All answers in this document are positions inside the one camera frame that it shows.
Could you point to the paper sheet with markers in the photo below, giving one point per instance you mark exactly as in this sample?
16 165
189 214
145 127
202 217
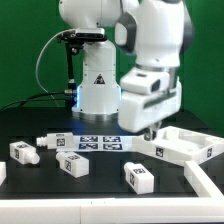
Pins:
87 143

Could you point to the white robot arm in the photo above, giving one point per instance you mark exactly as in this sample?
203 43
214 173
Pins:
131 51

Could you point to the white square table top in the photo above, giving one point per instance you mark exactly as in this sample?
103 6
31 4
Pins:
177 145

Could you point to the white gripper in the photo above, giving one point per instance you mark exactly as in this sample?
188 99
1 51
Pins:
137 111

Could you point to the black camera on stand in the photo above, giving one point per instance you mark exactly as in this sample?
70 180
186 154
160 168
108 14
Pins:
74 40

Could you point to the white block left edge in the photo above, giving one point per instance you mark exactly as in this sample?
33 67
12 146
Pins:
2 172

